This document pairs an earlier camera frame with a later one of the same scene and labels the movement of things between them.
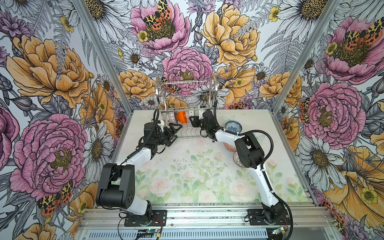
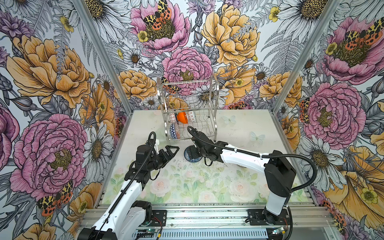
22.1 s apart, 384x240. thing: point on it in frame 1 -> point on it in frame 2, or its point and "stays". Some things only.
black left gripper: (170, 134) -> (166, 158)
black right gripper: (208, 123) -> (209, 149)
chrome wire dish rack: (179, 99) stays
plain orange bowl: (181, 116) stays
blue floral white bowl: (233, 126) -> (190, 159)
